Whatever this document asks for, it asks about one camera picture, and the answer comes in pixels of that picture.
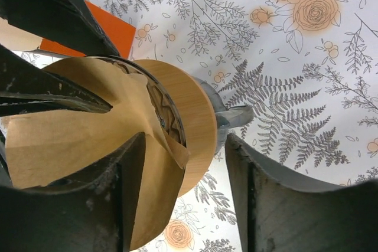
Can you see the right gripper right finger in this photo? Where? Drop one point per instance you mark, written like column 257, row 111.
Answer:
column 279, row 209

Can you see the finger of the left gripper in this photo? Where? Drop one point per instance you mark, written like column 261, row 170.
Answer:
column 67, row 22
column 28, row 89

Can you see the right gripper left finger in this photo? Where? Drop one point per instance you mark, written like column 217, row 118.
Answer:
column 90, row 210

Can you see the coffee filter package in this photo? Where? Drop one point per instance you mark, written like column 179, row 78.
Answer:
column 119, row 32

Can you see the brown paper coffee filter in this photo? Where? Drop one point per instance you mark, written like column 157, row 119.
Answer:
column 43, row 147

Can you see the grey glass dripper cone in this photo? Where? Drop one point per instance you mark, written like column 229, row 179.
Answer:
column 165, row 101

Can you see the floral tablecloth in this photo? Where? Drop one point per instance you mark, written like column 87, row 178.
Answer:
column 308, row 68

